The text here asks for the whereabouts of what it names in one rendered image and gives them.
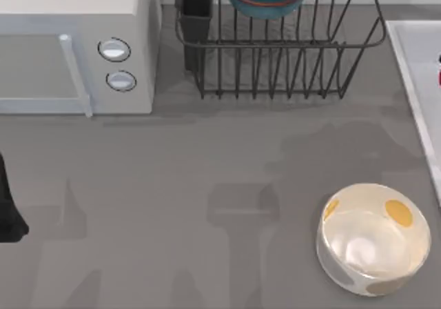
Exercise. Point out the pale microwave oven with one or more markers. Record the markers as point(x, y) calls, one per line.
point(141, 78)

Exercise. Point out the small microwave knob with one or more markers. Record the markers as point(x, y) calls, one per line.
point(121, 80)

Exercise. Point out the black cutlery holder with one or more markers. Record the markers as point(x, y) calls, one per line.
point(196, 9)

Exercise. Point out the large microwave knob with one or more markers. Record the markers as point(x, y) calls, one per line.
point(114, 49)

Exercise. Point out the white bowl with yellow dots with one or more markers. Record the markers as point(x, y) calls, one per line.
point(373, 240)

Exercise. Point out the red and black object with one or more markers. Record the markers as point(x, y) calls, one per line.
point(439, 71)

